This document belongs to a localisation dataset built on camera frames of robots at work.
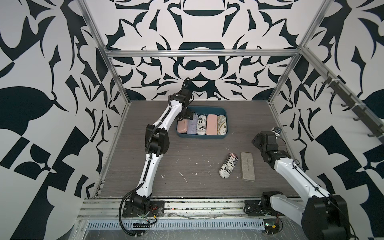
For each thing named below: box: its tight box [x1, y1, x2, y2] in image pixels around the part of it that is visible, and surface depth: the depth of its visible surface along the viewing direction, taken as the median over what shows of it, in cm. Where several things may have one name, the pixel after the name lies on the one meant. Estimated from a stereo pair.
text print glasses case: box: [196, 114, 207, 135], surface depth 100 cm
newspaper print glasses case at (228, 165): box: [219, 152, 239, 179], surface depth 87 cm
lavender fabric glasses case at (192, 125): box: [186, 113, 199, 135], surface depth 100 cm
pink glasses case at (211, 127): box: [206, 114, 218, 136], surface depth 101 cm
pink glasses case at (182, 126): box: [177, 119, 188, 134], surface depth 98 cm
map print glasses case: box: [217, 115, 227, 135], surface depth 101 cm
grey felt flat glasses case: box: [241, 152, 256, 182], surface depth 87 cm
